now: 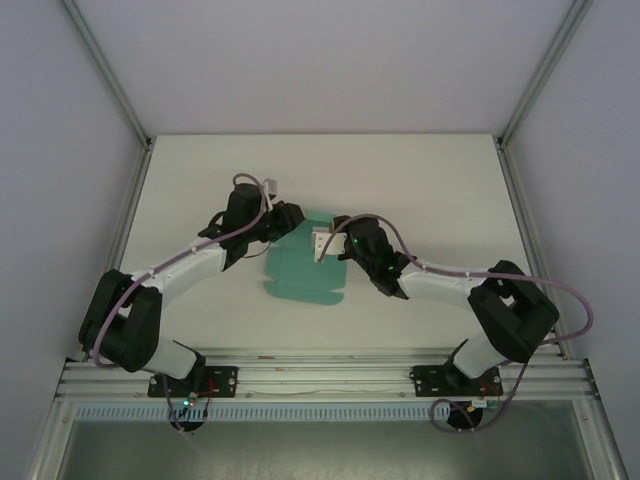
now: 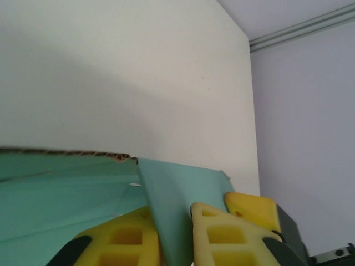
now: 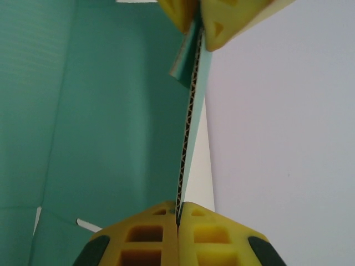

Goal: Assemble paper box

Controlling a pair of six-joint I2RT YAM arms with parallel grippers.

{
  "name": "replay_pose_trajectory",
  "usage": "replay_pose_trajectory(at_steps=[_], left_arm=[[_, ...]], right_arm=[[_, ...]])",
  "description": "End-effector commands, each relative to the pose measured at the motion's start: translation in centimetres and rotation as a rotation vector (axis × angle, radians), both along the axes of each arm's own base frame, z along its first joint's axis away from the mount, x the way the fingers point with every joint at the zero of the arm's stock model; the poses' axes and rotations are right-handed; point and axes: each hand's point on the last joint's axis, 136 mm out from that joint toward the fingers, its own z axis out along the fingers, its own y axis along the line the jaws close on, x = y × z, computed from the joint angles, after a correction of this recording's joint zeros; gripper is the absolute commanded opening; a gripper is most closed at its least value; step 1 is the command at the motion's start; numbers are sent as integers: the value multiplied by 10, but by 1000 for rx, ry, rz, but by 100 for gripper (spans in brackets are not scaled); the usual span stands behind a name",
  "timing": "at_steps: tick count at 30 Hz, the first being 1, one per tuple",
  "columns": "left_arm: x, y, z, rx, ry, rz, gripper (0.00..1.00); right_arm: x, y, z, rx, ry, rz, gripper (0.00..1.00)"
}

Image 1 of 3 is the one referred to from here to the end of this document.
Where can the teal paper box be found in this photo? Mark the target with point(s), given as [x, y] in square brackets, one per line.
[300, 272]

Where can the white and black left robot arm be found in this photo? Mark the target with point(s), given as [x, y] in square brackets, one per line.
[175, 270]

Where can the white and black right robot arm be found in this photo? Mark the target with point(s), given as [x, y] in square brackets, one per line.
[440, 287]

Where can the grey metal sheet panel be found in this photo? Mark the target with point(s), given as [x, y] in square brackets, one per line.
[325, 452]

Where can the aluminium table side rail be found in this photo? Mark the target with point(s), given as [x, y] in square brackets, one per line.
[530, 240]
[127, 225]

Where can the aluminium mounting rail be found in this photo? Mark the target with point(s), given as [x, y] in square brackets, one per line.
[325, 375]

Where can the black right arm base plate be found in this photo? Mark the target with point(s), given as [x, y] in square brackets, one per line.
[425, 380]

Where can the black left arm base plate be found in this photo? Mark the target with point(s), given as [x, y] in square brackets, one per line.
[225, 380]

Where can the aluminium frame post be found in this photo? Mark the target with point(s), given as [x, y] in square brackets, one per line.
[107, 75]
[545, 75]

